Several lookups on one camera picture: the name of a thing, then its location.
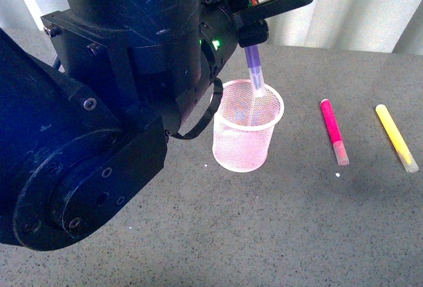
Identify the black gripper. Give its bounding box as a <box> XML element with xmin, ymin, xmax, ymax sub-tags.
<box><xmin>194</xmin><ymin>0</ymin><xmax>314</xmax><ymax>94</ymax></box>

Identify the purple marker pen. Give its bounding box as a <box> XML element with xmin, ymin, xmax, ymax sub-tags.
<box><xmin>245</xmin><ymin>45</ymin><xmax>266</xmax><ymax>98</ymax></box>

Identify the pink mesh pen cup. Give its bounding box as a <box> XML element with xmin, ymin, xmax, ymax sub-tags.
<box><xmin>212</xmin><ymin>79</ymin><xmax>285</xmax><ymax>173</ymax></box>

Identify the white pleated curtain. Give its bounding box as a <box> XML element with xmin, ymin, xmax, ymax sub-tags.
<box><xmin>1</xmin><ymin>0</ymin><xmax>422</xmax><ymax>55</ymax></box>

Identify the pink marker pen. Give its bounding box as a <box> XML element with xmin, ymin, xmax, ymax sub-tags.
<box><xmin>320</xmin><ymin>99</ymin><xmax>350</xmax><ymax>166</ymax></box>

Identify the yellow marker pen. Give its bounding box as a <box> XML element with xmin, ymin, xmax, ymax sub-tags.
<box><xmin>375</xmin><ymin>104</ymin><xmax>419</xmax><ymax>173</ymax></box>

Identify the black flat cable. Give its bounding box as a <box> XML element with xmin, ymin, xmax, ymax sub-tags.
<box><xmin>170</xmin><ymin>77</ymin><xmax>225</xmax><ymax>141</ymax></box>

